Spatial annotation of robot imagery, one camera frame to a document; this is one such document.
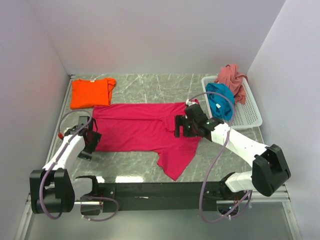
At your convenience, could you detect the salmon pink t shirt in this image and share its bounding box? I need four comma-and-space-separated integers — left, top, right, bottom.
214, 63, 248, 105

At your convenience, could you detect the white plastic basket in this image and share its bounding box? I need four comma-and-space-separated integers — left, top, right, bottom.
201, 75, 263, 131

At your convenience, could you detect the aluminium frame rail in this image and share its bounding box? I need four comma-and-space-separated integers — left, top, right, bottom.
24, 191, 292, 208

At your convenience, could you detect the teal blue t shirt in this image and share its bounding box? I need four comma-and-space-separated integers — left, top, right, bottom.
205, 82, 235, 121

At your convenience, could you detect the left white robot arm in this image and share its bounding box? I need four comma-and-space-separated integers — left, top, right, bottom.
29, 116, 102, 219

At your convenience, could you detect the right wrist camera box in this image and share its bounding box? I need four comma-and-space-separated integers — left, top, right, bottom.
185, 99, 199, 107

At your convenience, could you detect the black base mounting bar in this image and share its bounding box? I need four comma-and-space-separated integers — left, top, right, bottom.
74, 181, 250, 216

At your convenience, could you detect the magenta t shirt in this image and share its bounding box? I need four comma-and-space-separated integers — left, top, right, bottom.
92, 102, 201, 181

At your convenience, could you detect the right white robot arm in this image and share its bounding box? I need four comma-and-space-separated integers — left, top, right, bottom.
174, 103, 291, 200

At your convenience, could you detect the folded orange t shirt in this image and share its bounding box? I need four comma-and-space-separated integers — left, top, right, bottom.
70, 78, 116, 110

